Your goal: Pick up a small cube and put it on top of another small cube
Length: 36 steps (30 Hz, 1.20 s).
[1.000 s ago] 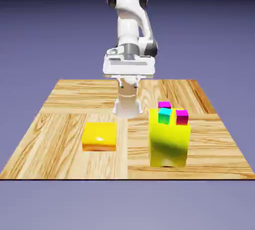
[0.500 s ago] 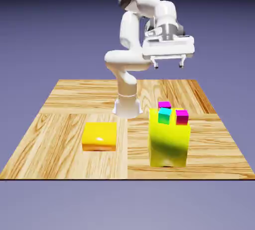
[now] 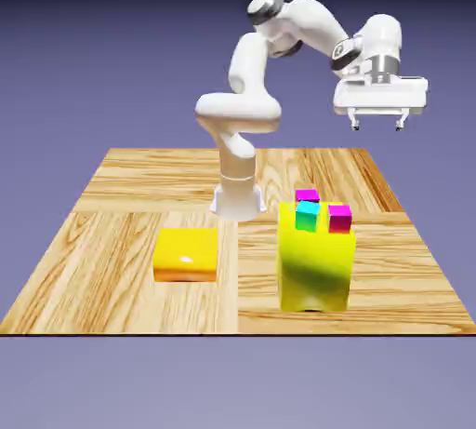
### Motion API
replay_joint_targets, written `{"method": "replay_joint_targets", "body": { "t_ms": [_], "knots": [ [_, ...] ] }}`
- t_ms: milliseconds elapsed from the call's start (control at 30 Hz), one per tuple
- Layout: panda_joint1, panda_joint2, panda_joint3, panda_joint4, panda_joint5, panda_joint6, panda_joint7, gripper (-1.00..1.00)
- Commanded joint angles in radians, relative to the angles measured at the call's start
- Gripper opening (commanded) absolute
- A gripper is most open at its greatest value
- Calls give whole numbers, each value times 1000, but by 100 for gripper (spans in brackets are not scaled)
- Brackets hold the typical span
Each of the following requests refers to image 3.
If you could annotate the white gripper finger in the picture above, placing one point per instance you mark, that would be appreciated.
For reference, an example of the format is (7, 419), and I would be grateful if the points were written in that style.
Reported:
(354, 119)
(401, 119)

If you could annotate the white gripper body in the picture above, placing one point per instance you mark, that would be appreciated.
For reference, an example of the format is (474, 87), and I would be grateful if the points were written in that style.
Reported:
(379, 96)

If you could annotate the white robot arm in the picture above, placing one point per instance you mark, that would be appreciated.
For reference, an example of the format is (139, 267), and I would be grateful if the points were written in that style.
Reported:
(241, 105)

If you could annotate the small magenta cube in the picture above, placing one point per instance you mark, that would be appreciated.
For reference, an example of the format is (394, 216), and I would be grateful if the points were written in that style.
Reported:
(307, 195)
(340, 218)

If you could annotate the small cyan cube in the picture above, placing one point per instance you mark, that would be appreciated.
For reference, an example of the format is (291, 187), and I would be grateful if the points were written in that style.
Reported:
(307, 216)

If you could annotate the large yellow box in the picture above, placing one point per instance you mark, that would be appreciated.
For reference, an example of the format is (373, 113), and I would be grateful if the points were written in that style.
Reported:
(316, 269)

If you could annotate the large orange box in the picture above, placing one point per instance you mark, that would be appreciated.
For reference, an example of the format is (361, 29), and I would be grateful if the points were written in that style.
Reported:
(186, 250)

